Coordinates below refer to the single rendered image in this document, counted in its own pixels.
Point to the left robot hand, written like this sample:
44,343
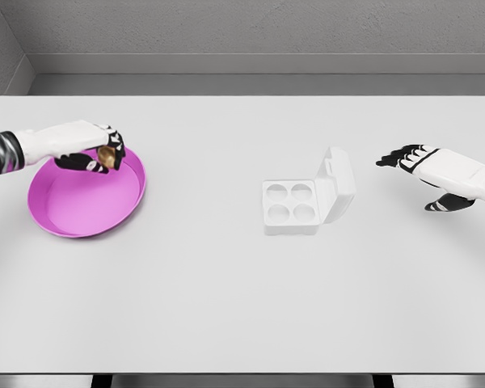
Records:
76,136

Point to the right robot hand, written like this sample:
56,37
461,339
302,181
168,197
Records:
448,167

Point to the brown egg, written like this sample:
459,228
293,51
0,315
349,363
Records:
106,156

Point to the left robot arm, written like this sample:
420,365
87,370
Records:
12,146

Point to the white egg box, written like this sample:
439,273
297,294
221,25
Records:
303,198

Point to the pink round plate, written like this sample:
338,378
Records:
88,200

